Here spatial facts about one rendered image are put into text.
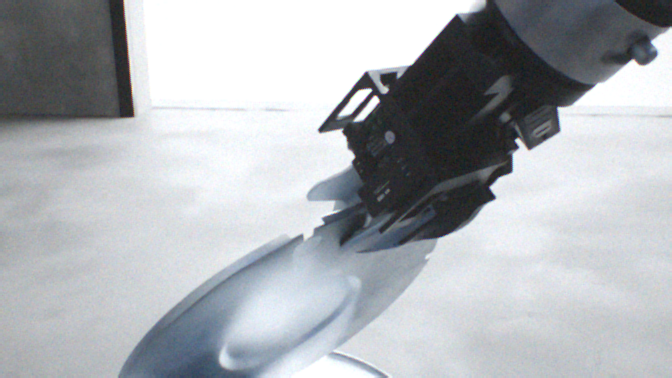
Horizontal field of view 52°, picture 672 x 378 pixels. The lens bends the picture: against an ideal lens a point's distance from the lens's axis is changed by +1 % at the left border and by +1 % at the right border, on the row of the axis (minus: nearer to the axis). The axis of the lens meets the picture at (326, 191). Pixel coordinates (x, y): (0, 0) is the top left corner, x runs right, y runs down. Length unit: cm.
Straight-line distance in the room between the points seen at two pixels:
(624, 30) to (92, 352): 134
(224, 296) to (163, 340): 5
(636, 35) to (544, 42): 4
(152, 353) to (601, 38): 33
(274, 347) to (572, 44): 40
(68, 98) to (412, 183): 377
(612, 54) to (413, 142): 10
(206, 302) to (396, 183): 16
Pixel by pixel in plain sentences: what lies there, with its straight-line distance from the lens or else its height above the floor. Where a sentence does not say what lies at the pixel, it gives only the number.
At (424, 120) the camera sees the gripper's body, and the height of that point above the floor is 67.
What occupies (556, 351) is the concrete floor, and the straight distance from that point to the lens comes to 153.
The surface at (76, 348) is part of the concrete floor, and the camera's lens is 155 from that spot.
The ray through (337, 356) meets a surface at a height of 34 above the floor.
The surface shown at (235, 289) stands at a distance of 46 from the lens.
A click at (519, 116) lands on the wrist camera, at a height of 67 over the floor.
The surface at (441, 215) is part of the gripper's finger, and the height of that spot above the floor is 60.
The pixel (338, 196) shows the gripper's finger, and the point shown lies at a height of 60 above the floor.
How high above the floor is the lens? 74
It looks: 17 degrees down
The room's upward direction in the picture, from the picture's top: straight up
